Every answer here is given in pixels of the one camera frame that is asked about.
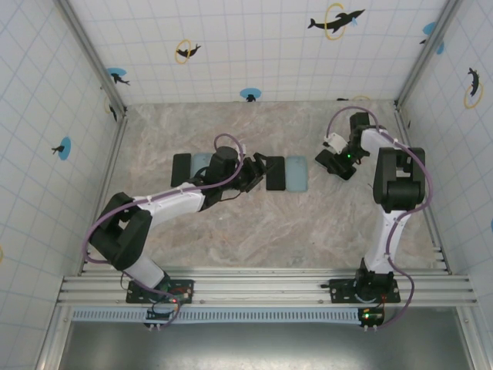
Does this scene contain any purple cable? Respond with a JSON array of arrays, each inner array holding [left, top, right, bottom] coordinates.
[[325, 106, 432, 331], [83, 133, 248, 328]]

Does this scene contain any black phone white edge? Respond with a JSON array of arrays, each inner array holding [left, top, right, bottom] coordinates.
[[171, 153, 193, 189]]

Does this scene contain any green circuit board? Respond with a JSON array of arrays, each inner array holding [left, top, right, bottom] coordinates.
[[357, 304, 387, 329], [144, 296, 183, 329]]

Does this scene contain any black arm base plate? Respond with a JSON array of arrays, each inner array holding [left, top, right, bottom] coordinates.
[[126, 277, 196, 305], [329, 277, 401, 304]]

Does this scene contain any aluminium side rail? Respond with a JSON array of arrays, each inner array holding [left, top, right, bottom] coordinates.
[[393, 102, 454, 275], [76, 111, 130, 275]]

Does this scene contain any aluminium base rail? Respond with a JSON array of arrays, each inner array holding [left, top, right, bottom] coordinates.
[[56, 267, 479, 308]]

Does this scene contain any whale dolphin ring sticker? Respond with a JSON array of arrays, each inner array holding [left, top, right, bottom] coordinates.
[[307, 2, 366, 42]]

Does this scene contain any blue circle fish sticker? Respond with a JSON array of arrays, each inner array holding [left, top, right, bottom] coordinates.
[[418, 21, 446, 56], [239, 87, 262, 103], [51, 136, 72, 161], [106, 67, 131, 86]]

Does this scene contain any grey metal panel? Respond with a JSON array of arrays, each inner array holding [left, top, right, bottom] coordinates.
[[57, 321, 475, 370]]

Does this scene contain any aluminium frame post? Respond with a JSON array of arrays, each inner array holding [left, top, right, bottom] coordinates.
[[393, 0, 465, 111], [53, 0, 129, 119], [35, 306, 74, 370], [456, 306, 493, 370]]

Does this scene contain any slotted cable duct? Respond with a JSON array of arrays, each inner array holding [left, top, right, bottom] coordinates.
[[71, 307, 386, 324]]

